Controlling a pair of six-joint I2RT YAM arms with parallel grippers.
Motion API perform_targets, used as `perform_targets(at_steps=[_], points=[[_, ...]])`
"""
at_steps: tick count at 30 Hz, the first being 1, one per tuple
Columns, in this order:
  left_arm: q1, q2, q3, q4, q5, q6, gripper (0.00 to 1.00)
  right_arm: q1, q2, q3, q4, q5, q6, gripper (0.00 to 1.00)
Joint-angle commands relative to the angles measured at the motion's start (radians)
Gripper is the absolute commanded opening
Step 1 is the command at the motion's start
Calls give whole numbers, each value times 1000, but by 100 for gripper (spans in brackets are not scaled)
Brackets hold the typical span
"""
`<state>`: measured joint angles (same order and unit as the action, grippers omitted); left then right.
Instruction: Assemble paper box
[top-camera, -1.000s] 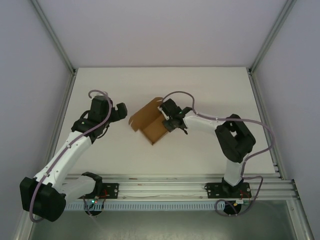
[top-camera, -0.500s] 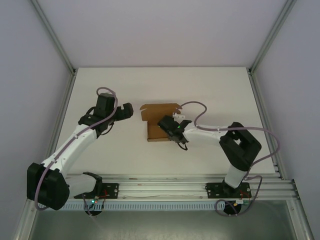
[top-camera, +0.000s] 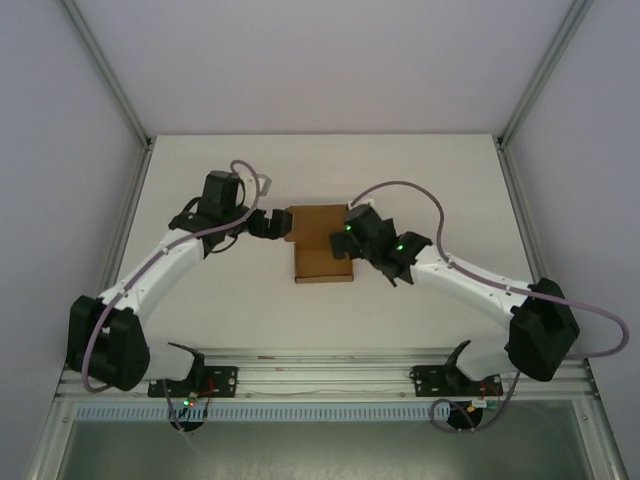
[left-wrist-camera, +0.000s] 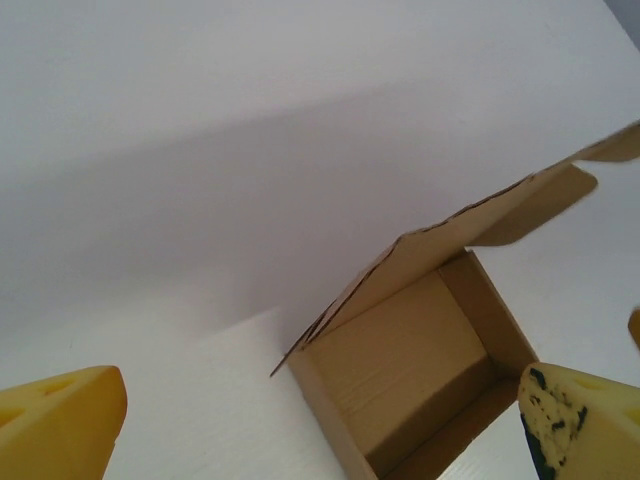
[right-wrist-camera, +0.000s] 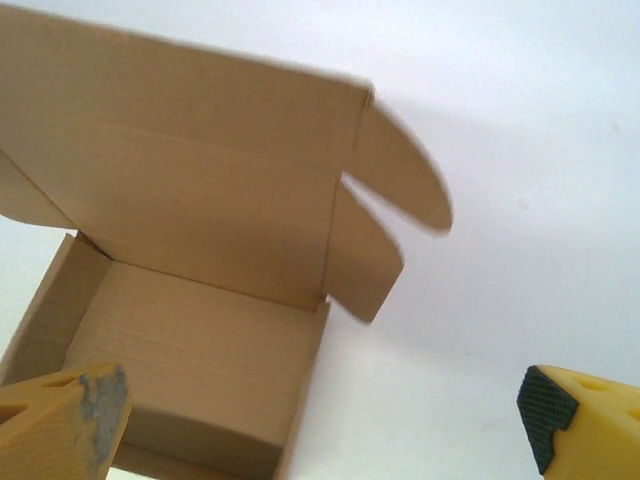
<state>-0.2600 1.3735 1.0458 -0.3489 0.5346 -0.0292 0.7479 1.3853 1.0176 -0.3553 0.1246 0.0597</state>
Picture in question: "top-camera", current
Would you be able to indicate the aluminium frame post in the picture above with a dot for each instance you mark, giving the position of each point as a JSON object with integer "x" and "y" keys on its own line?
{"x": 107, "y": 75}
{"x": 545, "y": 75}

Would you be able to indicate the brown cardboard paper box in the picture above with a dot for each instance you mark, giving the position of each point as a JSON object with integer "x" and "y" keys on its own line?
{"x": 320, "y": 265}

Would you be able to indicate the aluminium mounting rail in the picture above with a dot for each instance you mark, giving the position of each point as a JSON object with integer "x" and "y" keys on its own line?
{"x": 325, "y": 375}

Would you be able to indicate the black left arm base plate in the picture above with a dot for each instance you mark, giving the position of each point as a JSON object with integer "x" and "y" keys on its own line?
{"x": 225, "y": 381}

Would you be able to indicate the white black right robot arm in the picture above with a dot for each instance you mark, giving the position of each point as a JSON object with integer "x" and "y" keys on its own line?
{"x": 465, "y": 280}

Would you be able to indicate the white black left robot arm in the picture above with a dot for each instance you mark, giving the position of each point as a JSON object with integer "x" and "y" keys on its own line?
{"x": 165, "y": 262}

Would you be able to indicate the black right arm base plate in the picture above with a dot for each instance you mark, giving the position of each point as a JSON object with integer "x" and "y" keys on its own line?
{"x": 425, "y": 381}

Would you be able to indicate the aluminium table edge rail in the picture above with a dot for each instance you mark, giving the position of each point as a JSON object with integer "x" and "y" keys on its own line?
{"x": 127, "y": 200}
{"x": 520, "y": 210}

